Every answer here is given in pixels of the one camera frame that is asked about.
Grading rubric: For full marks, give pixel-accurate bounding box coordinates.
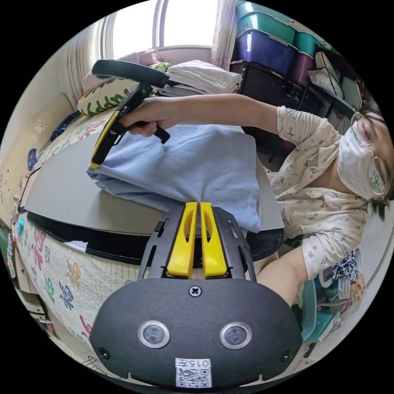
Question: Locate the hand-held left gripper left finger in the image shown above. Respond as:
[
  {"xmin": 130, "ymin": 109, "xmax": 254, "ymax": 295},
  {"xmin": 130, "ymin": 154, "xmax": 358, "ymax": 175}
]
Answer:
[{"xmin": 167, "ymin": 202, "xmax": 198, "ymax": 279}]

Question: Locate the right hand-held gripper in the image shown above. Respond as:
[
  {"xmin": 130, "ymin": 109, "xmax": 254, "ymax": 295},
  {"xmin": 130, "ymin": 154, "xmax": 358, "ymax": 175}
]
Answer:
[{"xmin": 90, "ymin": 60, "xmax": 171, "ymax": 170}]

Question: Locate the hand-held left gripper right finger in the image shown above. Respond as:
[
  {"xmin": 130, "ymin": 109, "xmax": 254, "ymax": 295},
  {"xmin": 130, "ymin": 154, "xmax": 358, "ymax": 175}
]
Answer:
[{"xmin": 200, "ymin": 202, "xmax": 229, "ymax": 279}]

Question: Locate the light blue long sleeve shirt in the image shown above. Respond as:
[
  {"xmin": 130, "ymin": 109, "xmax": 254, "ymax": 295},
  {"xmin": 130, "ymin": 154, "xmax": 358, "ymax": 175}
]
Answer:
[{"xmin": 86, "ymin": 124, "xmax": 263, "ymax": 234}]

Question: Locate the person's right forearm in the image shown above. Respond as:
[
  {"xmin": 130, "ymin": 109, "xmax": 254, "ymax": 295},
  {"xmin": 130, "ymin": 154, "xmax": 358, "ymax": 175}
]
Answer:
[{"xmin": 171, "ymin": 93, "xmax": 281, "ymax": 137}]

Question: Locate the person's left forearm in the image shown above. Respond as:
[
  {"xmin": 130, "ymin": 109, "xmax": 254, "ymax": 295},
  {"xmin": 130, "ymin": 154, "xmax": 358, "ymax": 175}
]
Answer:
[{"xmin": 257, "ymin": 245, "xmax": 309, "ymax": 307}]

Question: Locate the person's right hand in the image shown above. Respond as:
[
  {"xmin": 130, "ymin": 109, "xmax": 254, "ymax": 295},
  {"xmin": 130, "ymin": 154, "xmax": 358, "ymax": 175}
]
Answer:
[{"xmin": 119, "ymin": 95, "xmax": 175, "ymax": 138}]

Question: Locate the pillow with green leaf print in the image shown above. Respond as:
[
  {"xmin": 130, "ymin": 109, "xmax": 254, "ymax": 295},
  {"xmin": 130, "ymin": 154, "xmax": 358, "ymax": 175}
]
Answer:
[{"xmin": 76, "ymin": 77, "xmax": 141, "ymax": 117}]

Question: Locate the grey flat folding board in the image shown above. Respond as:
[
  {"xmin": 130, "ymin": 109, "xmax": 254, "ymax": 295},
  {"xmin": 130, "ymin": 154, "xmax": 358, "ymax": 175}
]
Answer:
[{"xmin": 24, "ymin": 135, "xmax": 286, "ymax": 235}]

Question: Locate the black flat pad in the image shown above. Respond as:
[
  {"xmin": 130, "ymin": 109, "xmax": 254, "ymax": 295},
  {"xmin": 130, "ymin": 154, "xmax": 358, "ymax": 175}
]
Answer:
[{"xmin": 27, "ymin": 211, "xmax": 284, "ymax": 266}]

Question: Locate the pink pillow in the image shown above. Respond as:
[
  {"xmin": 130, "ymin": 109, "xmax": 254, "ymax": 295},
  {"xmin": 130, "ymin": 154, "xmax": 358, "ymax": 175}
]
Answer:
[{"xmin": 82, "ymin": 48, "xmax": 164, "ymax": 92}]

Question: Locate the bed with printed quilt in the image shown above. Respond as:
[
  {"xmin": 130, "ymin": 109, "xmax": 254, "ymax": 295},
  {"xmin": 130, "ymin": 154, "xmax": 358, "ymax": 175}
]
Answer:
[{"xmin": 0, "ymin": 92, "xmax": 154, "ymax": 353}]

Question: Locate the person's body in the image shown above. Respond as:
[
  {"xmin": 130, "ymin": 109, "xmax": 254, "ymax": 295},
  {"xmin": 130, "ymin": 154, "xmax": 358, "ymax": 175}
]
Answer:
[{"xmin": 266, "ymin": 100, "xmax": 394, "ymax": 281}]

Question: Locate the pile of clothes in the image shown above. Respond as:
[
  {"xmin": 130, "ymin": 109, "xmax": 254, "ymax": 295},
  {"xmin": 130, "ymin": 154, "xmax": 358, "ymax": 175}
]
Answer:
[{"xmin": 159, "ymin": 59, "xmax": 243, "ymax": 96}]

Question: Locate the window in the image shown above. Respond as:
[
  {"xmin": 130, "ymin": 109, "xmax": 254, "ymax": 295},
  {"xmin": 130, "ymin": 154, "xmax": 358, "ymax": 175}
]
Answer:
[{"xmin": 103, "ymin": 0, "xmax": 217, "ymax": 60}]

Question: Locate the pale flowered curtain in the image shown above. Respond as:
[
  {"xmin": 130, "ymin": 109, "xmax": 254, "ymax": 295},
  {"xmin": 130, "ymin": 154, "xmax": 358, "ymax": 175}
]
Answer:
[{"xmin": 211, "ymin": 0, "xmax": 239, "ymax": 72}]

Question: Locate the dark cupboard with storage boxes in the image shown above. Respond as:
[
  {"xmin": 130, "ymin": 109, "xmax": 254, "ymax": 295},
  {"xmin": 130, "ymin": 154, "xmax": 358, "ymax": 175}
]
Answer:
[{"xmin": 229, "ymin": 0, "xmax": 350, "ymax": 124}]

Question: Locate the black and white bag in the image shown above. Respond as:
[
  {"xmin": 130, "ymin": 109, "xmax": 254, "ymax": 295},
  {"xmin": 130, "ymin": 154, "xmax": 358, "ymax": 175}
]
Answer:
[{"xmin": 307, "ymin": 50, "xmax": 345, "ymax": 100}]

